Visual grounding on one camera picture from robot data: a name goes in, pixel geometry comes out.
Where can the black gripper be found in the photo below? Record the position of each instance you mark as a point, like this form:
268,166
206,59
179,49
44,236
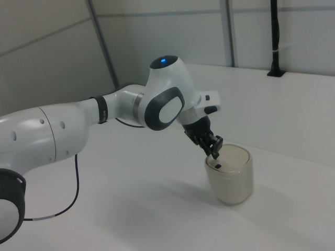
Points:
199,129

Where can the small white trash can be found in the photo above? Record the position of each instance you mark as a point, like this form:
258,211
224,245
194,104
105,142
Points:
231,183

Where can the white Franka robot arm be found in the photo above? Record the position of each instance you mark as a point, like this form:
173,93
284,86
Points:
52,130

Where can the black pole with base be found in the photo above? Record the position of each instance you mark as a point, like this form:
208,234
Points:
274,31

